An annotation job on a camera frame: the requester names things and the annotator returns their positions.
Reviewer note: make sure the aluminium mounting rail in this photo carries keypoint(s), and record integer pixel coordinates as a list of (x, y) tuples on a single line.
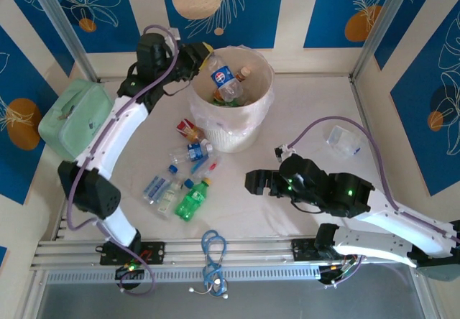
[(251, 252)]

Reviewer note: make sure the red orange tea bottle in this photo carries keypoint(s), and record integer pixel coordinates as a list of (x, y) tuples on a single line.
[(185, 126)]

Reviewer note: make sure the aluminium side rail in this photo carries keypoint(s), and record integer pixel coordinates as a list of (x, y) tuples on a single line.
[(372, 128), (62, 231)]

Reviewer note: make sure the blue stethoscope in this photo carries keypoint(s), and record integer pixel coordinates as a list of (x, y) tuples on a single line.
[(207, 272)]

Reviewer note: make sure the aluminium frame post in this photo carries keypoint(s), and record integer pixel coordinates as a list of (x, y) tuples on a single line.
[(380, 21), (62, 21)]

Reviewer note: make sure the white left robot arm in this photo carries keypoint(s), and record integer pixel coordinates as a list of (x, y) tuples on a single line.
[(108, 132)]

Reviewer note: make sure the clear bottle white green label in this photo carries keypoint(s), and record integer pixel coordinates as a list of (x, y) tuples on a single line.
[(167, 200)]

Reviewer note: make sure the clear soda water bottle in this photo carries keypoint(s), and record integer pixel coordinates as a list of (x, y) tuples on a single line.
[(154, 189)]

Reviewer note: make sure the blue label white cap bottle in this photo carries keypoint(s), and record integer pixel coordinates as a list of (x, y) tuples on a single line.
[(194, 152)]

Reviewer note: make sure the clear plastic container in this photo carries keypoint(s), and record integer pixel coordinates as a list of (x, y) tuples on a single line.
[(341, 141)]

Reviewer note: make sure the clear bottle red blue label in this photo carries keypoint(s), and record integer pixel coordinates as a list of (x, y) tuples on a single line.
[(205, 166)]

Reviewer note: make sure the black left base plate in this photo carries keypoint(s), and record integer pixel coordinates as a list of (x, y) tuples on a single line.
[(156, 252)]

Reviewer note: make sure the mint green medicine bag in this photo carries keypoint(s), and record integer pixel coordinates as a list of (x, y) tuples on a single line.
[(82, 118)]

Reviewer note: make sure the thin aluminium rail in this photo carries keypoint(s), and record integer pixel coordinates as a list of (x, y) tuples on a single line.
[(305, 78)]

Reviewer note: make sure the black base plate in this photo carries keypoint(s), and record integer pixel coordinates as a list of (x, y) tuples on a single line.
[(302, 249), (156, 252)]

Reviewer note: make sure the white round waste bin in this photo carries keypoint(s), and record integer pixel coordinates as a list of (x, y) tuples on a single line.
[(233, 143)]

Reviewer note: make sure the green plastic soda bottle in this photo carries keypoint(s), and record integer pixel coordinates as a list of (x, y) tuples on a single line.
[(190, 200), (233, 101)]

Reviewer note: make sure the clear plastic bin liner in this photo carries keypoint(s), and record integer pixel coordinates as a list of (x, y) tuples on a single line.
[(251, 121)]

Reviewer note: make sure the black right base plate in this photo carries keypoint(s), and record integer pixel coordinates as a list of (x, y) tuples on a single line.
[(302, 249)]

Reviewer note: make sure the brown drink bottle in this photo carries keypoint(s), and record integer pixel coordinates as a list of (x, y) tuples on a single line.
[(244, 71)]

